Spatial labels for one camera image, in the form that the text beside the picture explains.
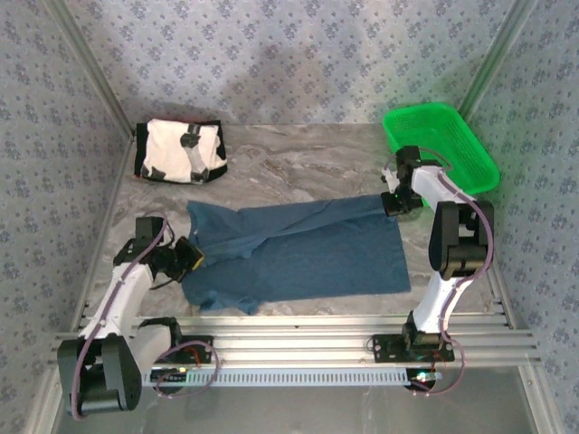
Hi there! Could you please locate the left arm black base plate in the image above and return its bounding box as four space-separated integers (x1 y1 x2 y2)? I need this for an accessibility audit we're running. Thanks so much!
153 335 214 364

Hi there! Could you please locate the aluminium corner post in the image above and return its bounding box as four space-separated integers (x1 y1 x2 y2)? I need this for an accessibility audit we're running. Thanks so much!
456 0 540 115
47 0 137 137

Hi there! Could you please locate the green plastic basket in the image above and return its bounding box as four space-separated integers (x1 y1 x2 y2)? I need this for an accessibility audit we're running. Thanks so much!
382 102 502 209

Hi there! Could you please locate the grey slotted cable duct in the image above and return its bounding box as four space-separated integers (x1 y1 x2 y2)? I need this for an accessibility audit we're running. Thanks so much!
139 366 436 388

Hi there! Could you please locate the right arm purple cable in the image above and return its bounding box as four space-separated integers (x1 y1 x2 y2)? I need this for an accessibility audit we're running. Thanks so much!
382 145 495 398

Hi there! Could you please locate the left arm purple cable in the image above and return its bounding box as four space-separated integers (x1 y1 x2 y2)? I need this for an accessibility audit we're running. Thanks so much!
70 214 221 420

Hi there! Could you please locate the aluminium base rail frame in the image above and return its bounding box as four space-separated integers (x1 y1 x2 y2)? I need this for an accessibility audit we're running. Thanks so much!
53 314 542 365

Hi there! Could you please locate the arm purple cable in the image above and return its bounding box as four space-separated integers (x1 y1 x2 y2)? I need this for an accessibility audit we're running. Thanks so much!
70 214 221 420
382 145 495 398

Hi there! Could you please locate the blue t-shirt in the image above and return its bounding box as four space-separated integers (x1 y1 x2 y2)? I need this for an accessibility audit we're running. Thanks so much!
180 193 412 316

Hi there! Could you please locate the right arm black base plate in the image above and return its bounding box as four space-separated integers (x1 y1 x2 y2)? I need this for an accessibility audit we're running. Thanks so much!
371 333 455 363

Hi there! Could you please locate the folded white black t-shirt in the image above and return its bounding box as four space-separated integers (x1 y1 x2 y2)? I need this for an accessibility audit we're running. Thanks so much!
134 118 229 184

